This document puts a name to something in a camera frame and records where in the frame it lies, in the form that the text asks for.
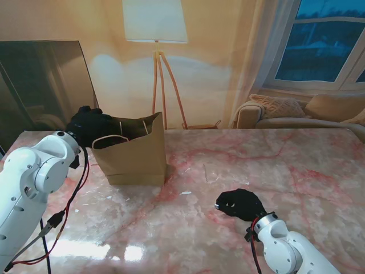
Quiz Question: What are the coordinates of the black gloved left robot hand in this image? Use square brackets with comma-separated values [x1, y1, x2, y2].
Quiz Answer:
[66, 105, 122, 148]

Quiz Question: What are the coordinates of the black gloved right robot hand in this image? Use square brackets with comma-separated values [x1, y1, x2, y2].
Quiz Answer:
[214, 188, 268, 222]

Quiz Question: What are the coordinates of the kraft paper bag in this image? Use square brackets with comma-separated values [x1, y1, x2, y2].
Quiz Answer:
[91, 111, 167, 186]

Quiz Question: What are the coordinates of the dark glass panel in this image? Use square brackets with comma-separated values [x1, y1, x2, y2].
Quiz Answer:
[0, 40, 102, 152]

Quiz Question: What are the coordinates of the wicker basket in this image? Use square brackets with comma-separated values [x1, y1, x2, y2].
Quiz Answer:
[182, 119, 222, 130]

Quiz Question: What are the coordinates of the beige sofa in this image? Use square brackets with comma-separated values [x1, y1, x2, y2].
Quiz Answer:
[232, 94, 365, 135]

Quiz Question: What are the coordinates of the cream knitted cushion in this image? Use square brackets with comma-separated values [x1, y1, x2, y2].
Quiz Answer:
[249, 94, 307, 119]

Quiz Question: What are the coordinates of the tripod floor lamp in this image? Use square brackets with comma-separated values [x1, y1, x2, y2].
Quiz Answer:
[121, 0, 189, 130]

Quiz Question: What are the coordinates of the plain beige cushion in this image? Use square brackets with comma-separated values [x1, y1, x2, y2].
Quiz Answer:
[303, 95, 365, 120]

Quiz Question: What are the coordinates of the sheer cream curtain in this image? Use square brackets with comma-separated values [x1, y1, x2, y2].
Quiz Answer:
[228, 0, 303, 129]

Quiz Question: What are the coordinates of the red black right arm cable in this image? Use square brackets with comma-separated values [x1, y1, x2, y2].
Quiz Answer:
[249, 218, 263, 274]

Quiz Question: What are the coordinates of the red black arm cable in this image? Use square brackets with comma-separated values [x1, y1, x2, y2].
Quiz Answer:
[4, 145, 91, 274]
[249, 218, 263, 274]

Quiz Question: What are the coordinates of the red black left arm cable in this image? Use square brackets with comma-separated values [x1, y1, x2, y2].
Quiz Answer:
[4, 145, 91, 274]

